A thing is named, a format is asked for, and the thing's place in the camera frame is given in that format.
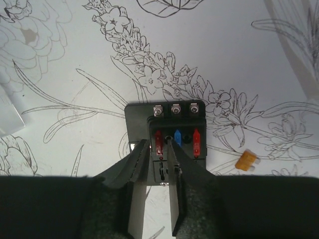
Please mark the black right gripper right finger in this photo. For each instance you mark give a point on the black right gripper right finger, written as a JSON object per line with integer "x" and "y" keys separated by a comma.
{"x": 206, "y": 206}

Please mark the orange blade fuse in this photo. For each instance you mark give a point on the orange blade fuse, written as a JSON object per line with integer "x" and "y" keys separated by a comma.
{"x": 247, "y": 161}

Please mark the black fuse box base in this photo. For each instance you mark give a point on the black fuse box base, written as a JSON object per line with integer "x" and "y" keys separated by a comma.
{"x": 144, "y": 119}

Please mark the blue blade fuse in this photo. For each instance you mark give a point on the blue blade fuse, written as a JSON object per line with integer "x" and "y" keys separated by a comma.
{"x": 177, "y": 137}

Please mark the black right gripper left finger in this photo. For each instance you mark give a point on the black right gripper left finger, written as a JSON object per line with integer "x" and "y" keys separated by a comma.
{"x": 111, "y": 204}

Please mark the clear plastic fuse box cover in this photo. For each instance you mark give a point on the clear plastic fuse box cover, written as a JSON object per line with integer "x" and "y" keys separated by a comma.
{"x": 10, "y": 117}

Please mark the red blade fuse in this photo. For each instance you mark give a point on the red blade fuse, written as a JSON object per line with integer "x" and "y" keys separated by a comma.
{"x": 159, "y": 143}
{"x": 196, "y": 143}

